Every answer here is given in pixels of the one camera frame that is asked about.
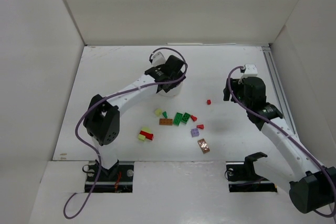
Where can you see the aluminium rail right side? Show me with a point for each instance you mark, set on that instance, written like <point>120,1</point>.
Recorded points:
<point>278,88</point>

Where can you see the green lego brick right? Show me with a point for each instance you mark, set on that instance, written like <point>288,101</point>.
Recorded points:
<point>185,118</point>

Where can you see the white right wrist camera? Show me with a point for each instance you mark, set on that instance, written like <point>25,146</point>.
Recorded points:
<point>249,70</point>

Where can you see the green lego brick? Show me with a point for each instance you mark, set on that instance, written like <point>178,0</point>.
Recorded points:
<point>177,119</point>
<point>185,118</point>

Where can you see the small yellow lego cube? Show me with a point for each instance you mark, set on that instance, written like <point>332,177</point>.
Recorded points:
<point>158,112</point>

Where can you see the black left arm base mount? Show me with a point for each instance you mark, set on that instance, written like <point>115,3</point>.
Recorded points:
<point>119,179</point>

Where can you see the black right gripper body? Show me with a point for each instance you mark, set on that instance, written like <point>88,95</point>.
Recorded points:
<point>227,91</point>

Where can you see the red sloped lego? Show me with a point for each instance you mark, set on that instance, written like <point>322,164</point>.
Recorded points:
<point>200,126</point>
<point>193,118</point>

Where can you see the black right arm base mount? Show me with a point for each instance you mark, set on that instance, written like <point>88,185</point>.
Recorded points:
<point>242,177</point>

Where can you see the purple square lego brick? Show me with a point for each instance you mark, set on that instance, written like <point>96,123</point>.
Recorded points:
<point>195,132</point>

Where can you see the white round divided container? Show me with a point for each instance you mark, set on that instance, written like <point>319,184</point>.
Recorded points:
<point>173,92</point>

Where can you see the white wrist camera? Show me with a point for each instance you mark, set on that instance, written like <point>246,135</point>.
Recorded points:
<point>157,59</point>
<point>249,70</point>

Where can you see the brown lego brick lower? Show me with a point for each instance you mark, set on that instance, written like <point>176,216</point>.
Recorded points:
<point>203,145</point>

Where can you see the yellow and red lego stack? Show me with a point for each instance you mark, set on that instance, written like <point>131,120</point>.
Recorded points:
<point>145,134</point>

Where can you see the green lego brick left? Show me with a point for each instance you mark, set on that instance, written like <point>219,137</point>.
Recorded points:
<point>177,119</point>

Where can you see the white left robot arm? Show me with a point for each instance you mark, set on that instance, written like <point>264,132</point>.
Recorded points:
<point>102,120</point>

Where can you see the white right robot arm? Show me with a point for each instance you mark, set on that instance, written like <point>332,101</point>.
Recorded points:
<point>312,185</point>

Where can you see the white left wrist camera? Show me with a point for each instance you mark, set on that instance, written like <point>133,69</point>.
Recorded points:
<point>157,59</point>

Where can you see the brown flat lego brick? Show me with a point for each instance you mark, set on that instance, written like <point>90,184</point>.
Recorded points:
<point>166,122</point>

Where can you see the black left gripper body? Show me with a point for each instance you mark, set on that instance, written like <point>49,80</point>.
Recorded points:
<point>169,84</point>

